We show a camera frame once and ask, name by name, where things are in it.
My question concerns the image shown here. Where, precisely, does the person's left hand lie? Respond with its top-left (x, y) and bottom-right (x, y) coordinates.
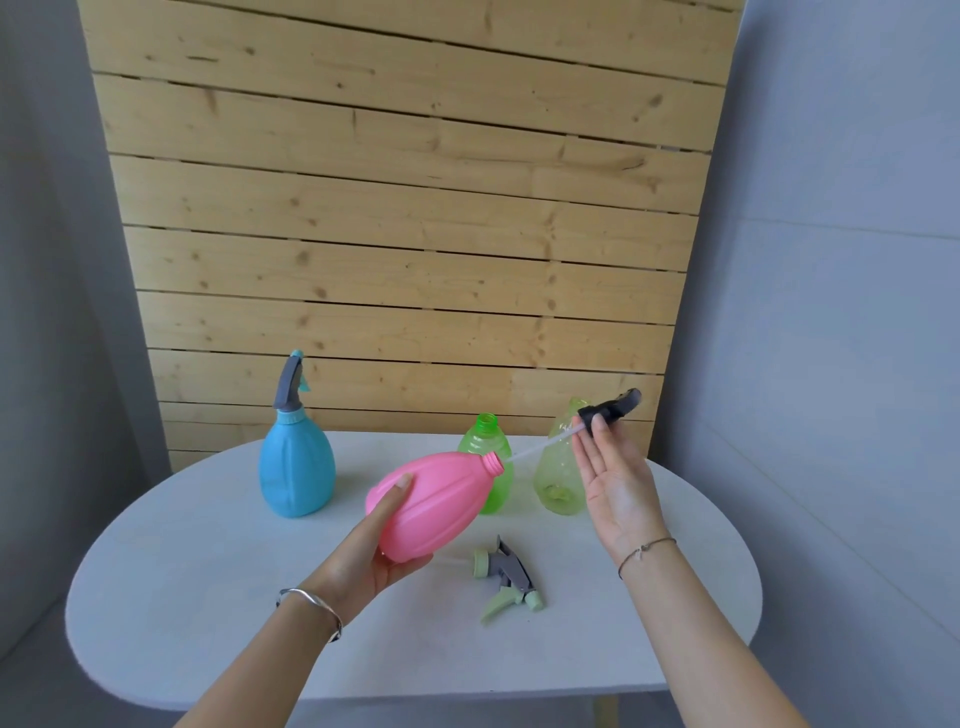
top-left (299, 475), bottom-right (436, 625)

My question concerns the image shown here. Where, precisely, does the person's right hand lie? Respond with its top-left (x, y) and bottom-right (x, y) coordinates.
top-left (570, 415), bottom-right (676, 576)

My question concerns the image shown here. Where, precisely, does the pale yellow-green clear bottle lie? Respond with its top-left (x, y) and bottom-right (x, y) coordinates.
top-left (533, 397), bottom-right (594, 517)

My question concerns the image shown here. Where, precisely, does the black sprayer head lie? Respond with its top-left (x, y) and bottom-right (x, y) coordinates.
top-left (509, 387), bottom-right (644, 466)

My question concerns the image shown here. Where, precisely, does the pink plastic bottle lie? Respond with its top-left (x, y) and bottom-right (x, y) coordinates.
top-left (365, 449), bottom-right (504, 565)

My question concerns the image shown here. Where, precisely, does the blue plastic bottle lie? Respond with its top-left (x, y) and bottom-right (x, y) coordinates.
top-left (258, 408), bottom-right (337, 519)

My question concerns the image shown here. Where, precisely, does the grey pale-green sprayer head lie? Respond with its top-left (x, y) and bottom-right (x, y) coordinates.
top-left (431, 534), bottom-right (547, 626)

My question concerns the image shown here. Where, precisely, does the green ribbed clear bottle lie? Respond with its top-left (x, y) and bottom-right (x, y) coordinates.
top-left (457, 413), bottom-right (514, 516)

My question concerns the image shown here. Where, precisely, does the blue grey sprayer head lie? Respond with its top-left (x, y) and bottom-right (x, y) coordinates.
top-left (272, 349), bottom-right (311, 414)

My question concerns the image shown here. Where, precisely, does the person's right forearm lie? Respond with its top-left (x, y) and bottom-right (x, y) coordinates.
top-left (620, 539), bottom-right (811, 728)

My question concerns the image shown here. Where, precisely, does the person's left forearm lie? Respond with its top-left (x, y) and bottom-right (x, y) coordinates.
top-left (176, 583), bottom-right (346, 728)

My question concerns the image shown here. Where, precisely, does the wooden slat panel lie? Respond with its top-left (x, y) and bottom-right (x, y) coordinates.
top-left (77, 0), bottom-right (748, 474)

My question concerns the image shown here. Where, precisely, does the silver bangle bracelet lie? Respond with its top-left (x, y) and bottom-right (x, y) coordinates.
top-left (275, 587), bottom-right (344, 644)

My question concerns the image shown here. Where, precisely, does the thin cord bracelet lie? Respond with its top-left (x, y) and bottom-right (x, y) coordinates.
top-left (616, 536), bottom-right (678, 581)

